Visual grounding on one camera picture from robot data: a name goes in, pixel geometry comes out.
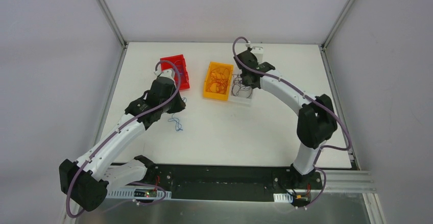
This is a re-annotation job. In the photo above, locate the red plastic bin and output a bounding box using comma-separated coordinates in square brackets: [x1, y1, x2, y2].
[160, 54, 190, 91]

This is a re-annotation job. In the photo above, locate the white cable duct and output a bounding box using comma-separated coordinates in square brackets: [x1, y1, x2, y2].
[273, 193, 293, 203]
[106, 188, 172, 200]

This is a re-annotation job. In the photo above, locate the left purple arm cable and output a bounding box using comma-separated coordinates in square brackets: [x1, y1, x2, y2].
[65, 60, 182, 219]

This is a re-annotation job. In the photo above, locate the right white cable duct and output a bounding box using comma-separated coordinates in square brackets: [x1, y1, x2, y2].
[273, 193, 293, 203]

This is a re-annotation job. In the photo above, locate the blue thin cable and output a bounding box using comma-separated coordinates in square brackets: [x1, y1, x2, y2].
[167, 60, 188, 133]

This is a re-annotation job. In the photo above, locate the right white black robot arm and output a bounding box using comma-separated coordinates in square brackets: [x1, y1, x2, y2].
[233, 48, 338, 188]

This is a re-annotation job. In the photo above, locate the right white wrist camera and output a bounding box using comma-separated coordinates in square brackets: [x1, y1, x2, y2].
[245, 41, 264, 63]

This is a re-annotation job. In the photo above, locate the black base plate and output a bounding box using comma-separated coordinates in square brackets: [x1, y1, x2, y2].
[135, 156, 323, 202]

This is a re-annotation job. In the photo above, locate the left white cable duct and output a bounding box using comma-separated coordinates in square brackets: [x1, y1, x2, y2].
[106, 188, 172, 200]

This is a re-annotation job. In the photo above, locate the orange thin cable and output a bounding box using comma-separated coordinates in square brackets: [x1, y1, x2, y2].
[207, 66, 231, 94]

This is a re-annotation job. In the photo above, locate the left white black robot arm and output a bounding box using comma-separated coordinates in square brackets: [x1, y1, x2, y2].
[59, 74, 186, 218]

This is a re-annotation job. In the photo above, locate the yellow plastic bin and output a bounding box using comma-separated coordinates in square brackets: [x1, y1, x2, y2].
[203, 62, 234, 102]

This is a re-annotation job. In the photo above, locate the purple thin cable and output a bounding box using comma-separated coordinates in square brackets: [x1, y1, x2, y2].
[231, 73, 254, 99]

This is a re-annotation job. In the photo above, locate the white plastic bin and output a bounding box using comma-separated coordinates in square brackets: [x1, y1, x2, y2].
[228, 69, 254, 106]

